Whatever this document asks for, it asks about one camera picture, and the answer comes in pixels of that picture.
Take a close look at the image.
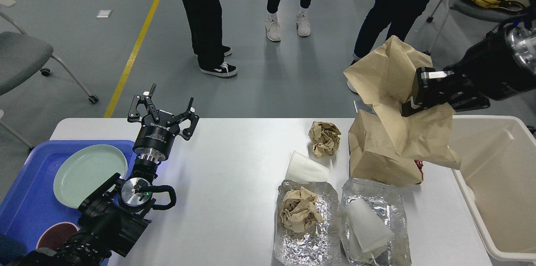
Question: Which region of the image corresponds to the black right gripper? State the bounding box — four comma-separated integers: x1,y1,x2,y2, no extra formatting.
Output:
401,29,536,117

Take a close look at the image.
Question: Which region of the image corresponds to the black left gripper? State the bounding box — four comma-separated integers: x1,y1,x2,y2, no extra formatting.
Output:
128,83,200,162

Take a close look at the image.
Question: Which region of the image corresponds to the brown paper bag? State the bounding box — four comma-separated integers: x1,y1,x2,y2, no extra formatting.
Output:
348,110,421,186
343,36,461,169

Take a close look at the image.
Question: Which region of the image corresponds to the green plate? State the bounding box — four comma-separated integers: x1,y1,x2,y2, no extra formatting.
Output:
53,144,128,209

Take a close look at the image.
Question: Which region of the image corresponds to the brown paper ball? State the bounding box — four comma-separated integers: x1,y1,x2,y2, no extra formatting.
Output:
308,121,341,158

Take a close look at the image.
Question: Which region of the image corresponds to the dark teal cup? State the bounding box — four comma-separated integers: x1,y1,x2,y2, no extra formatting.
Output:
0,234,27,266

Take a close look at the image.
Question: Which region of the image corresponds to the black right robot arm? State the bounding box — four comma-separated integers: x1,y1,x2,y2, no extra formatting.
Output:
401,0,536,117

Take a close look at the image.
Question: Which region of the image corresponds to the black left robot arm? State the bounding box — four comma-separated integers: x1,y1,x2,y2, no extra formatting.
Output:
2,84,199,266

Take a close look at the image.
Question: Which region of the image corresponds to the grey chair right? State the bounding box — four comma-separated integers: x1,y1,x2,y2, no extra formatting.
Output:
426,0,529,55

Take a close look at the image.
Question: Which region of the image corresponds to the grey chair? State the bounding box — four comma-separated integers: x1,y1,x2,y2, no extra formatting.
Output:
426,0,529,55
0,11,99,149

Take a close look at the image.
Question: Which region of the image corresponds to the beige plastic bin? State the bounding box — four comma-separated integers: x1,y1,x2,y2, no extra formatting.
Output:
448,115,536,263

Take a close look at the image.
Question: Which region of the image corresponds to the red foil wrapper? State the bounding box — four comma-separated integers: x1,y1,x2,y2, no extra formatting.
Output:
414,159,424,184

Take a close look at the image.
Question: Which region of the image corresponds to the person in dark jeans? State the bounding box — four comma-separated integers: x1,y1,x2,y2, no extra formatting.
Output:
350,0,430,65

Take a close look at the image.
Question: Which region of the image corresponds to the person in black trousers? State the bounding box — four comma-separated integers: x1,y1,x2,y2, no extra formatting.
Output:
182,0,237,78

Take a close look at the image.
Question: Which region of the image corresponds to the grey chair left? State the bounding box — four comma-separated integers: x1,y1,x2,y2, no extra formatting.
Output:
0,11,99,149

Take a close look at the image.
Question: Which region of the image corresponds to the blue plastic tray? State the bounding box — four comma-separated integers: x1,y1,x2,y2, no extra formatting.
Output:
0,140,135,251

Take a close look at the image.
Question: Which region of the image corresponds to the crumpled brown paper on foil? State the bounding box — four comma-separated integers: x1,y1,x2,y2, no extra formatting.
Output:
279,186,324,234

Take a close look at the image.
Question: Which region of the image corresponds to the aluminium foil sheet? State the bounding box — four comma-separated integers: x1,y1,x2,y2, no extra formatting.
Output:
273,180,340,266

